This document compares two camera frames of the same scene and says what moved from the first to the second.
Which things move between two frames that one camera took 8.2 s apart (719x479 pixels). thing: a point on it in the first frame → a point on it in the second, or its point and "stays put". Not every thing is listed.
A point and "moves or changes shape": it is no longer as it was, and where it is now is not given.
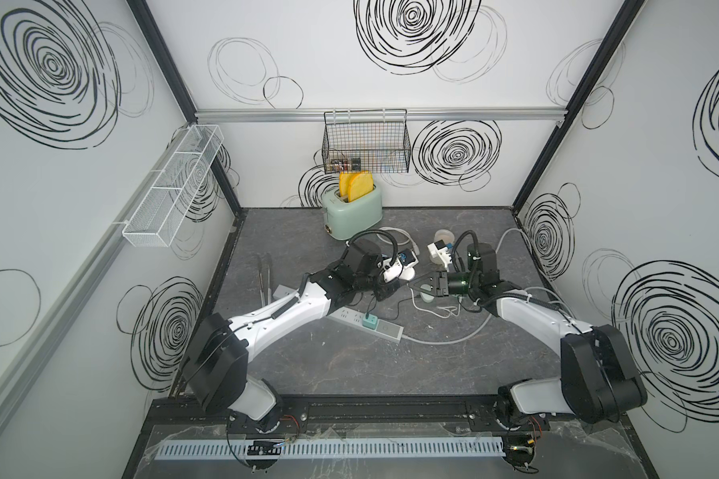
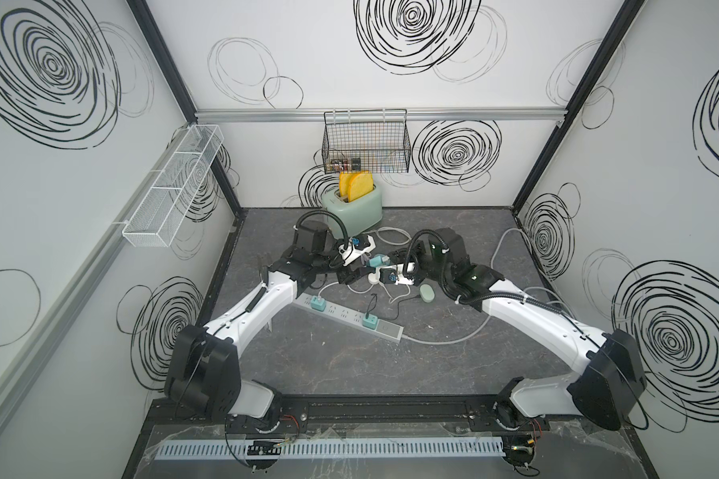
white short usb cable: [435, 314] moves or changes shape
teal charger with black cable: [370, 320] stays put
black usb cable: [398, 308] stays put
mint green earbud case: [426, 297] stays put
